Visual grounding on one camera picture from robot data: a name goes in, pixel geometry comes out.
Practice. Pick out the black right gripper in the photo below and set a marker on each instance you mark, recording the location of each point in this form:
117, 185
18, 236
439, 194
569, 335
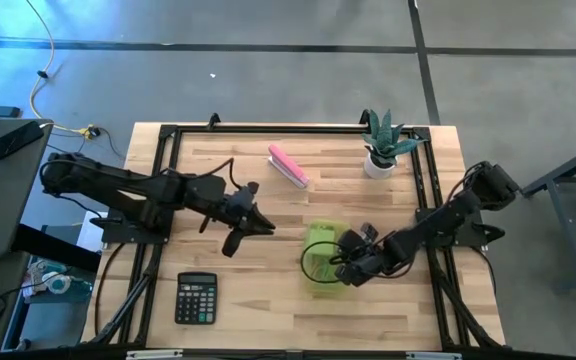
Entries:
368, 260

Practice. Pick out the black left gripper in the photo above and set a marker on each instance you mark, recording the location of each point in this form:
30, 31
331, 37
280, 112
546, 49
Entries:
238, 207

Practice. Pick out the yellow transparent pencil case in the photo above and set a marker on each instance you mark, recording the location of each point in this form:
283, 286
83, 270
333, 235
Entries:
320, 235

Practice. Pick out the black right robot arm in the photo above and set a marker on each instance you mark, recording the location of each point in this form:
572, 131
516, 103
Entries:
448, 217

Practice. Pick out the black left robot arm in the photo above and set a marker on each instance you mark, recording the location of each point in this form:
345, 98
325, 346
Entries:
118, 187

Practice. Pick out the black calculator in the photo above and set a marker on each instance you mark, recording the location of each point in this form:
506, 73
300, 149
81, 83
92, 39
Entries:
196, 300

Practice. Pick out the green plant in white pot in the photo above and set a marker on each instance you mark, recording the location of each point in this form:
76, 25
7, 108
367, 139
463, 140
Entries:
382, 160

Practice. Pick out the black clamp hook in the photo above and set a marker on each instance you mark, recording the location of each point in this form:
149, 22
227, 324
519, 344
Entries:
213, 121
364, 117

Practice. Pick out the yellow power plug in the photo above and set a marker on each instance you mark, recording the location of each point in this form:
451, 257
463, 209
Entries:
88, 132

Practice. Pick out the grey metal stand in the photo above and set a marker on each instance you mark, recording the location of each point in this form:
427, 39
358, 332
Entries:
563, 220

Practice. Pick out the black table support beam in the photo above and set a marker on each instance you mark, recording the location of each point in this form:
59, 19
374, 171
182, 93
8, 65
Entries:
53, 247

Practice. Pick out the grey side table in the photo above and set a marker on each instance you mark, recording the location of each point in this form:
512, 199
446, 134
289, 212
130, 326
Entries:
8, 200

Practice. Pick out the black smartphone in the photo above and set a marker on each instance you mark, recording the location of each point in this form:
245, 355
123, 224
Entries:
15, 140

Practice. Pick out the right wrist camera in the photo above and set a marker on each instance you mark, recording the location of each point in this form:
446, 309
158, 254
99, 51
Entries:
369, 232

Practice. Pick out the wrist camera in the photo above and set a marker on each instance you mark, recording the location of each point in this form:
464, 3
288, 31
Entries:
369, 232
233, 244

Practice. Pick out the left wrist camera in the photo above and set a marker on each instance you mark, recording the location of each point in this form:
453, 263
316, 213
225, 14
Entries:
233, 244

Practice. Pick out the black aluminium table frame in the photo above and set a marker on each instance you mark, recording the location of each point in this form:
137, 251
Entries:
293, 129

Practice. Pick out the silver aluminium bracket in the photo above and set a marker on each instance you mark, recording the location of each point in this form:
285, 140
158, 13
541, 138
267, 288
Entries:
433, 356
153, 354

